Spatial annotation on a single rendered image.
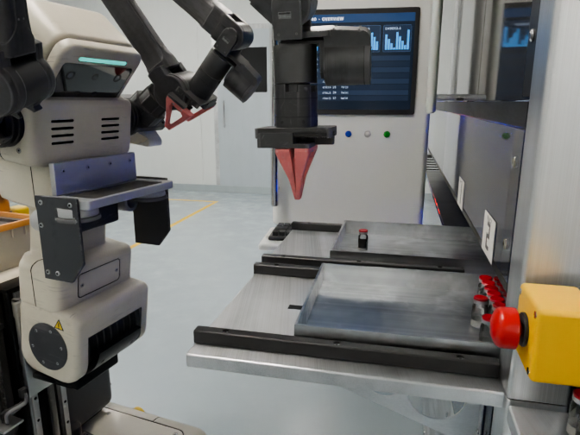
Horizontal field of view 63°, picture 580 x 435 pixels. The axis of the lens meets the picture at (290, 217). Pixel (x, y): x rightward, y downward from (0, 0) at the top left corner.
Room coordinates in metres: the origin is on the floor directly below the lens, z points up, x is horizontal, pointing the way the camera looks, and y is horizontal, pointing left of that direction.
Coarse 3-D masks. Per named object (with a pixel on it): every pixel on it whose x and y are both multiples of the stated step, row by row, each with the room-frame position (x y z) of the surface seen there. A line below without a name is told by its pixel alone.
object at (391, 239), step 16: (352, 224) 1.17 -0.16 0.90; (368, 224) 1.16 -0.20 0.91; (384, 224) 1.15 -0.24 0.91; (400, 224) 1.14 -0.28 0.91; (416, 224) 1.14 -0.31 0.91; (336, 240) 1.00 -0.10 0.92; (352, 240) 1.11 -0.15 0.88; (368, 240) 1.11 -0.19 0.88; (384, 240) 1.11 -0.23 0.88; (400, 240) 1.11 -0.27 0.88; (416, 240) 1.11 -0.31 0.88; (432, 240) 1.11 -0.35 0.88; (448, 240) 1.11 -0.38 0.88; (464, 240) 1.11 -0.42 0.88; (336, 256) 0.92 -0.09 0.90; (352, 256) 0.92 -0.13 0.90; (368, 256) 0.91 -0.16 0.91; (384, 256) 0.90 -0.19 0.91; (400, 256) 0.89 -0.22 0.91; (416, 256) 0.89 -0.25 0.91; (432, 256) 0.88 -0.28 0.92; (448, 256) 0.98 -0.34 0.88; (464, 256) 0.98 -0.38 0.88; (480, 256) 0.98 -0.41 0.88; (464, 272) 0.87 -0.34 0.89; (480, 272) 0.86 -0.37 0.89
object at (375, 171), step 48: (336, 0) 1.54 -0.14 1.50; (384, 0) 1.52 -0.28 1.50; (384, 48) 1.51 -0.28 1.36; (336, 96) 1.53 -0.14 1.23; (384, 96) 1.51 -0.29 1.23; (336, 144) 1.53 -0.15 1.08; (384, 144) 1.51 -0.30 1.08; (288, 192) 1.56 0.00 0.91; (336, 192) 1.53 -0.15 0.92; (384, 192) 1.51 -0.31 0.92
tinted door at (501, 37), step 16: (496, 0) 0.84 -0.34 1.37; (512, 0) 0.72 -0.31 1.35; (528, 0) 0.62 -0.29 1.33; (496, 16) 0.83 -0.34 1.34; (512, 16) 0.71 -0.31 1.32; (528, 16) 0.61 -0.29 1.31; (496, 32) 0.81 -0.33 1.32; (512, 32) 0.70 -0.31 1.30; (528, 32) 0.60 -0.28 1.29; (496, 48) 0.80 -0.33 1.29; (512, 48) 0.69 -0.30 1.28; (496, 64) 0.79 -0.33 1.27; (512, 64) 0.67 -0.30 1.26; (480, 80) 0.94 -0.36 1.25; (496, 80) 0.77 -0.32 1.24; (512, 80) 0.66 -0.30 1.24; (480, 96) 0.92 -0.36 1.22; (496, 96) 0.76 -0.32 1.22; (512, 96) 0.65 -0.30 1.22
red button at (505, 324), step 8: (496, 312) 0.42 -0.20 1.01; (504, 312) 0.42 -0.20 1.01; (512, 312) 0.42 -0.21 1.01; (496, 320) 0.42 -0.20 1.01; (504, 320) 0.41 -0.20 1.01; (512, 320) 0.41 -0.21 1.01; (496, 328) 0.41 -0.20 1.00; (504, 328) 0.41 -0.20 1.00; (512, 328) 0.41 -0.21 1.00; (520, 328) 0.42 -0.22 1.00; (496, 336) 0.41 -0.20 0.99; (504, 336) 0.41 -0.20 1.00; (512, 336) 0.41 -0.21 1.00; (496, 344) 0.42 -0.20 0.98; (504, 344) 0.41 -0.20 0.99; (512, 344) 0.41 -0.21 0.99
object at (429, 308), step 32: (320, 288) 0.80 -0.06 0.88; (352, 288) 0.80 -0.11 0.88; (384, 288) 0.80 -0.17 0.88; (416, 288) 0.80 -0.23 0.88; (448, 288) 0.80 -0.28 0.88; (320, 320) 0.67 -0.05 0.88; (352, 320) 0.67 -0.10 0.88; (384, 320) 0.67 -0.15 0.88; (416, 320) 0.67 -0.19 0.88; (448, 320) 0.67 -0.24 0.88; (448, 352) 0.55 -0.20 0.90; (480, 352) 0.54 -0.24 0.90
